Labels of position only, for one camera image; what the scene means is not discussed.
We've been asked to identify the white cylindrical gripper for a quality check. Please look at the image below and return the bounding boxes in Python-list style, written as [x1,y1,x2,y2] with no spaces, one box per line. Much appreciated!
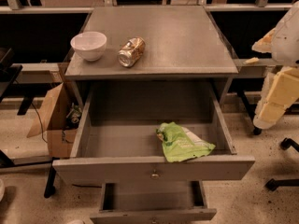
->
[251,28,299,129]

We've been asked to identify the green rice chip bag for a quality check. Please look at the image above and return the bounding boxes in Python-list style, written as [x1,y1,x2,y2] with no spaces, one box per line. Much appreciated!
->
[156,122,216,162]

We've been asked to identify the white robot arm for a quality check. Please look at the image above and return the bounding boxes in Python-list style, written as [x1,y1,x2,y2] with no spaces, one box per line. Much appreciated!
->
[252,2,299,129]

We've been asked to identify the brass drawer knob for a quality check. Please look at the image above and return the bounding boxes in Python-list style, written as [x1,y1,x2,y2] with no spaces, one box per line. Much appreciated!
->
[150,171,160,180]

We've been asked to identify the grey open top drawer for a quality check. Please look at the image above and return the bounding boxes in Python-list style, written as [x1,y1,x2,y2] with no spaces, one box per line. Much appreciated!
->
[53,81,255,185]

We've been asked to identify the grey lower drawer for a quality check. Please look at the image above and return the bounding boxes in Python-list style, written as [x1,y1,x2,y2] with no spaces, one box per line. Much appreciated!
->
[90,181,217,224]

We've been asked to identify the small yellow foam scrap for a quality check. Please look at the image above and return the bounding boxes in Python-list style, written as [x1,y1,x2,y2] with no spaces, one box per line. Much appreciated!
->
[243,57,259,64]

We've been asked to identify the black office chair base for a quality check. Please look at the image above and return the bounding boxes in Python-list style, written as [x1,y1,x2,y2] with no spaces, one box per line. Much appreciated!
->
[264,138,299,191]

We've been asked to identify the crushed gold soda can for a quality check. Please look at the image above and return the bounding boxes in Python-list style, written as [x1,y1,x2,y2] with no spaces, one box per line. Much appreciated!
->
[118,37,146,67]

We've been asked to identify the grey wooden cabinet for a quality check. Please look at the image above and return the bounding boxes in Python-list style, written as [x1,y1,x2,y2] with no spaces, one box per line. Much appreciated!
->
[65,6,237,110]

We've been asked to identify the white ceramic bowl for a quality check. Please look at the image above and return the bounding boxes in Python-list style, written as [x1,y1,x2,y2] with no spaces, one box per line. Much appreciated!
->
[70,32,107,61]

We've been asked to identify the brown cardboard box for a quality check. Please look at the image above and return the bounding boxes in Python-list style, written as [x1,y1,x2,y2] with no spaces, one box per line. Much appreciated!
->
[27,84,77,158]

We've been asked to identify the black table leg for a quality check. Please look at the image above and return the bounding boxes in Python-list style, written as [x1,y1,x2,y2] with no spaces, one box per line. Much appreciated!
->
[44,167,56,199]

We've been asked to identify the black cable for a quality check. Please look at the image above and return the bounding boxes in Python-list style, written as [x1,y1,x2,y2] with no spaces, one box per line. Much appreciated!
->
[30,102,49,144]

